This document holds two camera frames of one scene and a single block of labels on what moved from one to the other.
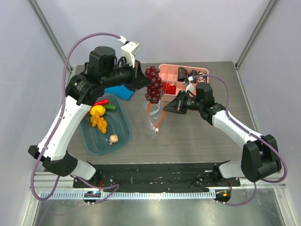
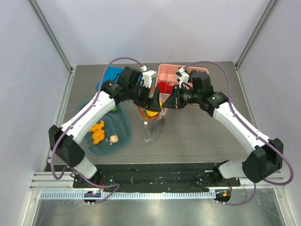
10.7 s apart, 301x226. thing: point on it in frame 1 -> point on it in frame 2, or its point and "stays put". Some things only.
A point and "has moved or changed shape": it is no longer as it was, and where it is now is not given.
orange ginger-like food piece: [96, 120] has moved or changed shape
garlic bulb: [114, 138] stays put
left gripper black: [138, 79] -> [148, 103]
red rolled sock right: [170, 89] stays put
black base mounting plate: [157, 177] stays put
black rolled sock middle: [193, 73] stays put
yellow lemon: [100, 109] has moved or changed shape
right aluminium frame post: [255, 33] stays put
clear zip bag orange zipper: [154, 115] has moved or changed shape
